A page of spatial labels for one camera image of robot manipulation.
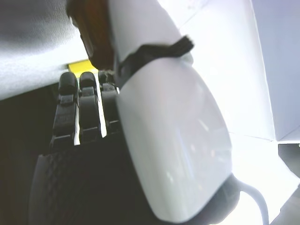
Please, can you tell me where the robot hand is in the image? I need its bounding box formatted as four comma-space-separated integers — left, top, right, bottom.
28, 0, 242, 225

